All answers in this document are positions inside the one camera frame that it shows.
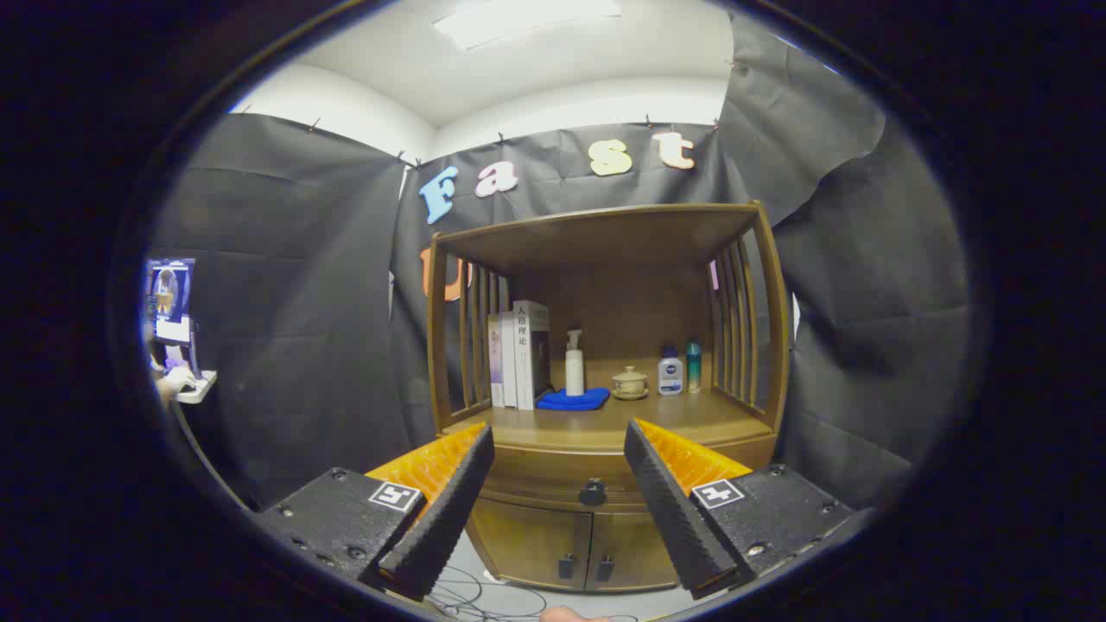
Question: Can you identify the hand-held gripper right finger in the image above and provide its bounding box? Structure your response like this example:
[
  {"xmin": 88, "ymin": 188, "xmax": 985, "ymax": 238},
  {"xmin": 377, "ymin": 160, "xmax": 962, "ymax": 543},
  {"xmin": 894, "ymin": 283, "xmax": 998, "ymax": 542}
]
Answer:
[{"xmin": 624, "ymin": 418, "xmax": 856, "ymax": 601}]

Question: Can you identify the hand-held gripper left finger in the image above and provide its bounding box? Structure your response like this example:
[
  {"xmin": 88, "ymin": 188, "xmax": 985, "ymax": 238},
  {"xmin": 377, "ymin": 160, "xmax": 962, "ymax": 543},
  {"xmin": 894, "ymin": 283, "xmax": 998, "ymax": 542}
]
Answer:
[{"xmin": 255, "ymin": 422, "xmax": 496, "ymax": 603}]

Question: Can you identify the wooden drawer with black knob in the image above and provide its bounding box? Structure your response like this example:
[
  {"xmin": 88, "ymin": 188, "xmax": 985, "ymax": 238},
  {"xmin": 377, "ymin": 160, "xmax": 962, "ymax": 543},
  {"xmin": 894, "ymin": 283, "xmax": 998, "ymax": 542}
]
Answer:
[{"xmin": 471, "ymin": 432, "xmax": 779, "ymax": 512}]

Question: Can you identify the wooden cabinet door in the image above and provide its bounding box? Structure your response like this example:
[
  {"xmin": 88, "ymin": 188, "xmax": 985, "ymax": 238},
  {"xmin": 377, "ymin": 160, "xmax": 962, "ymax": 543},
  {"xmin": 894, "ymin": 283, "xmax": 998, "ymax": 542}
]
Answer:
[
  {"xmin": 471, "ymin": 499, "xmax": 593, "ymax": 593},
  {"xmin": 588, "ymin": 510, "xmax": 683, "ymax": 593}
]

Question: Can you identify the wooden countertop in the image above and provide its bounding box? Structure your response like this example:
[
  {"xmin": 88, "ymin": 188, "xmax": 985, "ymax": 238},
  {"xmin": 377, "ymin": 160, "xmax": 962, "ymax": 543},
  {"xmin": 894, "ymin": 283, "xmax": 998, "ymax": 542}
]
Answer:
[{"xmin": 442, "ymin": 359, "xmax": 774, "ymax": 450}]

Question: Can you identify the wooden cabinet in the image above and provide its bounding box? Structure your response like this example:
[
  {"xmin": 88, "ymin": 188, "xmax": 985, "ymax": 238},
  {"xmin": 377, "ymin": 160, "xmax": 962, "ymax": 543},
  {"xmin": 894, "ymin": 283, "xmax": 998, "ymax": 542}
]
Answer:
[{"xmin": 426, "ymin": 200, "xmax": 791, "ymax": 594}]

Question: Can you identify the blue cloth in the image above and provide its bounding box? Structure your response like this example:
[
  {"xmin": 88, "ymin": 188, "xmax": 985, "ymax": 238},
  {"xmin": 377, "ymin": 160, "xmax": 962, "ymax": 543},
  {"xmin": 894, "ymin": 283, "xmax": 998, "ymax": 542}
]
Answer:
[{"xmin": 536, "ymin": 387, "xmax": 611, "ymax": 412}]

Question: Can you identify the white book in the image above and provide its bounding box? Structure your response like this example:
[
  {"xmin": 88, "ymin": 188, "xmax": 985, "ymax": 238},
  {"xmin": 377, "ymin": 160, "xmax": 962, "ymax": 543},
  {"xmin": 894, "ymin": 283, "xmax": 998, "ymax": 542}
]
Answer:
[{"xmin": 501, "ymin": 311, "xmax": 519, "ymax": 409}]

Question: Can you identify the white pump bottle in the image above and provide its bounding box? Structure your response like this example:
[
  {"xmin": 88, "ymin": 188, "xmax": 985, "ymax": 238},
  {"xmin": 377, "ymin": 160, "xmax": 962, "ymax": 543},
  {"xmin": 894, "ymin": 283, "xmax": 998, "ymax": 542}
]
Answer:
[{"xmin": 565, "ymin": 328, "xmax": 586, "ymax": 397}]

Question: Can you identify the grey book with portrait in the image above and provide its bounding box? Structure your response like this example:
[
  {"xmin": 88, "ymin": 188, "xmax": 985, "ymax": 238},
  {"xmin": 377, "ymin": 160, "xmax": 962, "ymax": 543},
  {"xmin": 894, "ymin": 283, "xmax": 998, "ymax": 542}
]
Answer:
[{"xmin": 513, "ymin": 300, "xmax": 552, "ymax": 410}]

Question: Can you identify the computer monitor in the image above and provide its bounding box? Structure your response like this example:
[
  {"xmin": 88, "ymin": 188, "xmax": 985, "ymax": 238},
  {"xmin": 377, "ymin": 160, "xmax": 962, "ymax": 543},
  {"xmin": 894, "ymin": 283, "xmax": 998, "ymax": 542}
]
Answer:
[{"xmin": 145, "ymin": 257, "xmax": 196, "ymax": 346}]

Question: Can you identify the ceiling light panel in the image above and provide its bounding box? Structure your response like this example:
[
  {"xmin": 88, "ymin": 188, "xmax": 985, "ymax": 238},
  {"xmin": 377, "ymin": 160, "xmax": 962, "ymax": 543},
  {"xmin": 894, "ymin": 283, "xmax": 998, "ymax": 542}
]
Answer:
[{"xmin": 432, "ymin": 0, "xmax": 623, "ymax": 51}]

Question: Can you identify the tangle of black cables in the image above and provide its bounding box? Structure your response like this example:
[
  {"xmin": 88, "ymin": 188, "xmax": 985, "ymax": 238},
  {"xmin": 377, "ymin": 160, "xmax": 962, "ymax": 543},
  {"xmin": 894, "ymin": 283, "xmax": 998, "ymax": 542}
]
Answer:
[{"xmin": 428, "ymin": 562, "xmax": 554, "ymax": 621}]

